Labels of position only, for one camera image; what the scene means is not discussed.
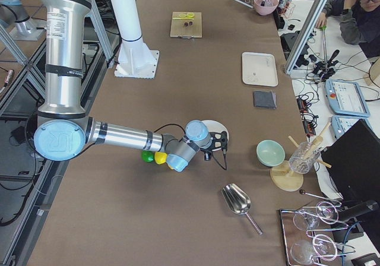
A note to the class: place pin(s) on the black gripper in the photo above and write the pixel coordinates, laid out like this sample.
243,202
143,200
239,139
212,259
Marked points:
206,157

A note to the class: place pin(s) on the white round plate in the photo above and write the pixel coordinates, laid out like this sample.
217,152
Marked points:
215,126

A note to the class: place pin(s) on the second robot arm behind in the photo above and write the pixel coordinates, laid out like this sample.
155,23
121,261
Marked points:
14,13

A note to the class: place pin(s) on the silver UR robot arm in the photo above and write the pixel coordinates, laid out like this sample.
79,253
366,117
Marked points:
63,127

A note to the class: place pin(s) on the cream rabbit tray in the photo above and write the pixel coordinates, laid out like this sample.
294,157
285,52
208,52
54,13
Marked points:
259,69

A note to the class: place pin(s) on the mint green bowl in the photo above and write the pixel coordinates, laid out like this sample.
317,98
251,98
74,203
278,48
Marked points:
270,153

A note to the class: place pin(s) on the grey folded cloth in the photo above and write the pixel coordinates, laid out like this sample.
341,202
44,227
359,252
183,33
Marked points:
264,99

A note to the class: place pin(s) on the yellow lemon near lime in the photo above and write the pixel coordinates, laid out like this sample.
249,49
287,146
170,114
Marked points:
160,157

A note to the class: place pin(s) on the metal scoop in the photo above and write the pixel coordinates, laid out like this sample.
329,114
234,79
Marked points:
239,203

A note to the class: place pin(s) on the wooden cup stand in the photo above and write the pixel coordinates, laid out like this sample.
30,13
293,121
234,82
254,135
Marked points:
287,180

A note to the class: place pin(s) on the green lime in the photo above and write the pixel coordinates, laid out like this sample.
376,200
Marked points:
147,156

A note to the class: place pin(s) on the clear glass cup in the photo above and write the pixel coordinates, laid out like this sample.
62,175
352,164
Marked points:
303,159

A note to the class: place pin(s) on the small dark spoon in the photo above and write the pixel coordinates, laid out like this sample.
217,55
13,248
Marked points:
303,192

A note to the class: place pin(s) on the bamboo cutting board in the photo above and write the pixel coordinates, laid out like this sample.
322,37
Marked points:
178,30

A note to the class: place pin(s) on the blue teach pendant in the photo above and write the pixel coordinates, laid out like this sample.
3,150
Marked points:
341,123
346,98

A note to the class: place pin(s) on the upper wine glass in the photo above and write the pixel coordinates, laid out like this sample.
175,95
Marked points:
309,217

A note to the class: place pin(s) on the wine glass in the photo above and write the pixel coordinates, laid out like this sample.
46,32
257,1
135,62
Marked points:
309,217
317,251

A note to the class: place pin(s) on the black monitor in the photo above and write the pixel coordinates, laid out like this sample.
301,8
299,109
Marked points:
354,160

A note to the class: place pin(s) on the lower wine glass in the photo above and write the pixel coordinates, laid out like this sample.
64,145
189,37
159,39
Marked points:
317,251

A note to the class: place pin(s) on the pink bowl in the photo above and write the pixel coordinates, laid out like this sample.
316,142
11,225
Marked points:
267,8

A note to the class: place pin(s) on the person in dark hoodie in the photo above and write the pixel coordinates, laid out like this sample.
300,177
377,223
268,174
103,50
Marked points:
359,23

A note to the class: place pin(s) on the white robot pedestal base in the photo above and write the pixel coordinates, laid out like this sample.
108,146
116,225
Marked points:
135,59

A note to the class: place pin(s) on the aluminium frame post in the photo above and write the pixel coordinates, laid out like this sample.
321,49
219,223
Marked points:
302,38

